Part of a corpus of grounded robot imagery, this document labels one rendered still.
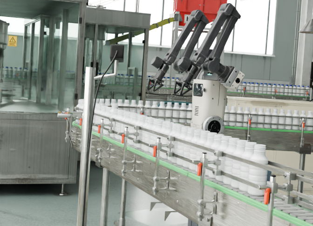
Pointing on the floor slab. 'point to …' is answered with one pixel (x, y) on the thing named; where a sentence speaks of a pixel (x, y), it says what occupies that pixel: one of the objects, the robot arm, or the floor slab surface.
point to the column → (304, 42)
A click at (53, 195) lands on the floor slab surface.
